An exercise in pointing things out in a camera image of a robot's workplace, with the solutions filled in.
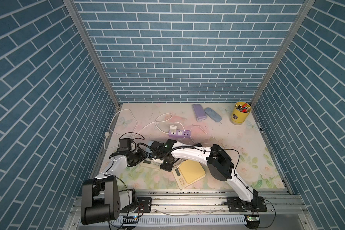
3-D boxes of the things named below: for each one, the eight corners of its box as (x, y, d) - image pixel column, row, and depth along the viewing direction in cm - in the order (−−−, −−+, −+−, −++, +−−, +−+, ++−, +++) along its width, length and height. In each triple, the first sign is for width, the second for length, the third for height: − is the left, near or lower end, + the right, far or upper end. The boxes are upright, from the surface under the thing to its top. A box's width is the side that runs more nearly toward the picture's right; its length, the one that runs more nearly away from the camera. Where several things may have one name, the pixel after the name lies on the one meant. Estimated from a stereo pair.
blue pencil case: (216, 124, 110) (217, 122, 108) (202, 111, 119) (203, 109, 116) (222, 120, 113) (223, 118, 111) (208, 108, 121) (208, 106, 119)
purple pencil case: (197, 122, 111) (197, 119, 108) (192, 106, 122) (192, 103, 119) (206, 120, 112) (207, 118, 109) (201, 105, 123) (201, 102, 120)
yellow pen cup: (231, 124, 109) (237, 113, 99) (228, 113, 116) (233, 101, 106) (246, 124, 109) (254, 113, 99) (242, 113, 116) (248, 101, 106)
